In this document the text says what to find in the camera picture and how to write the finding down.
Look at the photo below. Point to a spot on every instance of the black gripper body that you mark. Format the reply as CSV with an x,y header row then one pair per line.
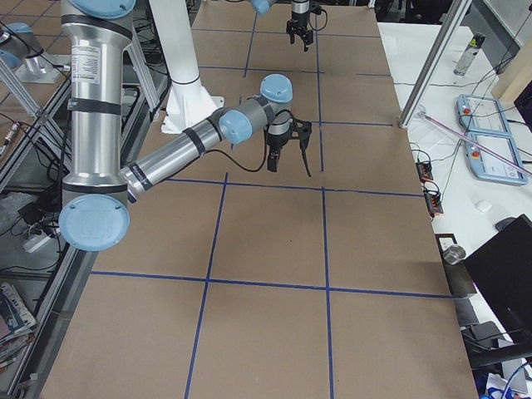
x,y
298,17
276,143

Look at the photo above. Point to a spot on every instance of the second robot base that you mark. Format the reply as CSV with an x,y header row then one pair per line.
x,y
23,53

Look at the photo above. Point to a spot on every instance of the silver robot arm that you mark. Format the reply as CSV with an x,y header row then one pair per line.
x,y
98,189
261,7

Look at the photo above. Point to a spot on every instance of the clear spray bottle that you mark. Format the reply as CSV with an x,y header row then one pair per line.
x,y
469,54

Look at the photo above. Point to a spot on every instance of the upper teach pendant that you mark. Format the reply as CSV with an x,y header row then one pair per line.
x,y
483,114

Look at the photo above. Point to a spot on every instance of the teach pendant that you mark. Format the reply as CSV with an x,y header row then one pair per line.
x,y
483,114
494,158

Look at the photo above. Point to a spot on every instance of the lower teach pendant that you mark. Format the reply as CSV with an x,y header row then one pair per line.
x,y
494,158

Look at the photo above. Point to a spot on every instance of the metal cup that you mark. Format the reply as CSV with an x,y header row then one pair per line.
x,y
454,254

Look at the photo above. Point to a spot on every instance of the black monitor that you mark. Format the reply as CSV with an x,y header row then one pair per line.
x,y
501,270

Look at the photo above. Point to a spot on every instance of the white power strip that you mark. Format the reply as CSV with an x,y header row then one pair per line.
x,y
36,241

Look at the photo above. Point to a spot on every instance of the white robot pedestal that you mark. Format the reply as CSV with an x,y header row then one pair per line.
x,y
189,102

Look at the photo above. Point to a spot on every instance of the aluminium frame post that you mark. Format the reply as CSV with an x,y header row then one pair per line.
x,y
452,21

